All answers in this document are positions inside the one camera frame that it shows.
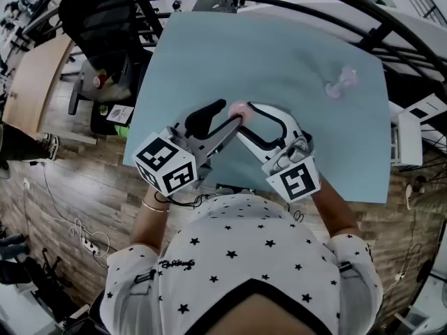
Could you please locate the white star-print shirt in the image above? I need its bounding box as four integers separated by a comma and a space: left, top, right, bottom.
99, 193, 385, 335

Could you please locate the small pink tape roll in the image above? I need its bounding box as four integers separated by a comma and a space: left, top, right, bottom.
228, 100, 256, 122

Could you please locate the white power strip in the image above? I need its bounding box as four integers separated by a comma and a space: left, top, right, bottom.
80, 237, 101, 256

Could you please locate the white folding chair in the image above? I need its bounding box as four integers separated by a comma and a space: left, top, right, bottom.
389, 92, 447, 167

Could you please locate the wooden desk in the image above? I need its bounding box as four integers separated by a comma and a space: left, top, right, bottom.
1, 35, 76, 139

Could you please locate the person's head and neck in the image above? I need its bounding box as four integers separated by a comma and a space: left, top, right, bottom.
212, 293, 315, 335

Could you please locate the person's right forearm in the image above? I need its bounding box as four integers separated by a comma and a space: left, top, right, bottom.
312, 178, 360, 240

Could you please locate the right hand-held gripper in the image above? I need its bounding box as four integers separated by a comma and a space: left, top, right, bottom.
235, 100, 321, 204

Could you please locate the person's left forearm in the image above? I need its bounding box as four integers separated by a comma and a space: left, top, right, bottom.
131, 186, 172, 251

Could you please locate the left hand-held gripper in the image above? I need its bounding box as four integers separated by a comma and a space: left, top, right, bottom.
131, 98, 244, 198

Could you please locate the gray storage bin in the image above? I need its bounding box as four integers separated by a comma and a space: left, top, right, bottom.
82, 49, 142, 103

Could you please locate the thin gold bracelet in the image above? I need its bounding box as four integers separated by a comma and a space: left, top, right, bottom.
141, 199, 170, 214

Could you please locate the clear plastic bottle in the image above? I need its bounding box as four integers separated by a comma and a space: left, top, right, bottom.
323, 65, 359, 101

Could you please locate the black mesh office chair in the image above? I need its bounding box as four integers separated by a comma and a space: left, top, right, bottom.
57, 0, 154, 115

